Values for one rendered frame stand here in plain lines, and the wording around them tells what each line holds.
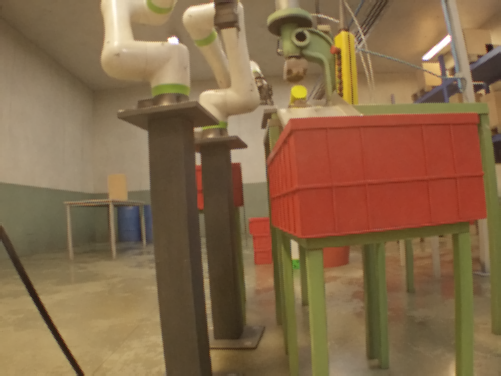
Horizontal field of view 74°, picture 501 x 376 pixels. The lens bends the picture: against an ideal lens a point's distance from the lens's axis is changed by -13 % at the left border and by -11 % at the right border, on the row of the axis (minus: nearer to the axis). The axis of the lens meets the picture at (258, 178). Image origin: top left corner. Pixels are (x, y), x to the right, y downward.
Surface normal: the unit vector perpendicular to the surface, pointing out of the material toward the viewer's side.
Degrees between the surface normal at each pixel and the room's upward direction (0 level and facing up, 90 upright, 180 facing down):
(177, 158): 90
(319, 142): 90
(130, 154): 90
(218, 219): 90
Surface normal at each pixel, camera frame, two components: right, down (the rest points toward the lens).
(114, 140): 0.04, -0.08
